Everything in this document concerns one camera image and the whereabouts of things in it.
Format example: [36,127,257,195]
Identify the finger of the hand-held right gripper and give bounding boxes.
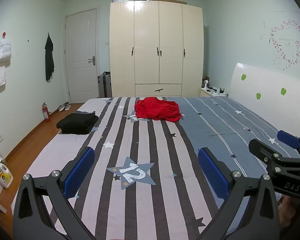
[277,130,300,159]
[249,139,300,173]

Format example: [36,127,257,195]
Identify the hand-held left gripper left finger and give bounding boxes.
[12,146,98,240]

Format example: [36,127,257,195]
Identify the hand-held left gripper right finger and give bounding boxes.
[197,147,282,240]

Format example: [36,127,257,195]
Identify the red sweater with yellow tag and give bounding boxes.
[150,99,182,123]

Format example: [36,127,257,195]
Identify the black folded clothes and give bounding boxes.
[56,112,99,135]

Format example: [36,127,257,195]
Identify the person's right hand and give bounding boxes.
[279,194,300,230]

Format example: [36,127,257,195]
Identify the white mattress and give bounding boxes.
[11,97,113,230]

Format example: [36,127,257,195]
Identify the white headboard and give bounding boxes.
[229,62,300,140]

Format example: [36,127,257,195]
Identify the red fire extinguisher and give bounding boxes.
[42,102,52,122]

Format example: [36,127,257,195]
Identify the white nightstand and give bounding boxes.
[201,86,229,98]

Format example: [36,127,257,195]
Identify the white detergent bottle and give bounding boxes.
[0,154,14,188]

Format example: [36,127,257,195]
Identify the dark ribbed suitcase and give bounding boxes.
[97,71,112,99]

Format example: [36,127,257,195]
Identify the black hanging garment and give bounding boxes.
[44,34,55,82]

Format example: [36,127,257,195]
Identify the white door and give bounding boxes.
[65,9,99,104]

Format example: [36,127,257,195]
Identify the cream wardrobe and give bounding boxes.
[109,0,205,98]

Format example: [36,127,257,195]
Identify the white plastic bag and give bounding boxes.
[0,36,12,62]

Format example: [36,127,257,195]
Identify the flat cardboard box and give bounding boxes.
[153,0,188,5]

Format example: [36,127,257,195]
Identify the pink flower wall decals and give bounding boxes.
[269,19,300,80]

